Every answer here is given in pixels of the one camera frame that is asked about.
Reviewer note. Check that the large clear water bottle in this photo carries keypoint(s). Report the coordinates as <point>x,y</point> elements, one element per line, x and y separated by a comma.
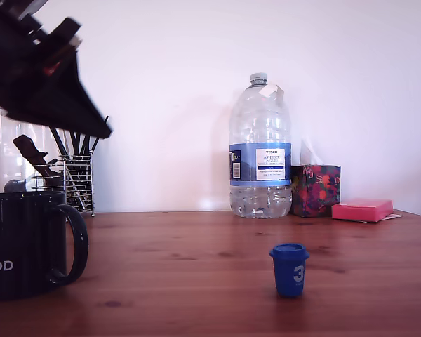
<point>259,126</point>

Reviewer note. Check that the black chopstick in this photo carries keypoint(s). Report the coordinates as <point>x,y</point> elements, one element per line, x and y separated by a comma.
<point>73,144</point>
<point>83,145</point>
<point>88,145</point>
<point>94,144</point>
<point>58,142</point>
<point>62,143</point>
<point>77,145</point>

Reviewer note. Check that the paper sheet under pink box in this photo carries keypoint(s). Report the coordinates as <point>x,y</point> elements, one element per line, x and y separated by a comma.
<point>394,216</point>

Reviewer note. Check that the dark brown wooden utensil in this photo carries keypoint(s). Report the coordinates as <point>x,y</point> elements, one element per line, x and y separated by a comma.
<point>31,151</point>

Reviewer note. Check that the white tissue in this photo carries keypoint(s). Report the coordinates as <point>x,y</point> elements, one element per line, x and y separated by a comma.
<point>308,154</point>

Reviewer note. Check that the blue coffee capsule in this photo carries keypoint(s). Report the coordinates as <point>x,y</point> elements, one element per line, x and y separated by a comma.
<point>287,274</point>

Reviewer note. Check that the clear plastic storage container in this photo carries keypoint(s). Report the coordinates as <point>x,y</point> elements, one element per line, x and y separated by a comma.
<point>7,158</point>

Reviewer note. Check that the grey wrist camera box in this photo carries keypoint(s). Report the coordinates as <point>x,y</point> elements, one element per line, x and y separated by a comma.
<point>33,5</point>

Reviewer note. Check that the black mug with white lettering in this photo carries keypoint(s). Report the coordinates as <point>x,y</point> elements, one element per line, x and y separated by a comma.
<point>21,245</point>

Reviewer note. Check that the pink flat box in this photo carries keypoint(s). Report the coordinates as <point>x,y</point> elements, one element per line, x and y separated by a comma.
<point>361,210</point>

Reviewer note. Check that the grey round object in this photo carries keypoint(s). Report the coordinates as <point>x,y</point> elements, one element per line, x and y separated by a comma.
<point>14,186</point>

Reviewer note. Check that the floral tissue box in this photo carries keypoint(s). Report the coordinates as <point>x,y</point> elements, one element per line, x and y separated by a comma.
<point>315,189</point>

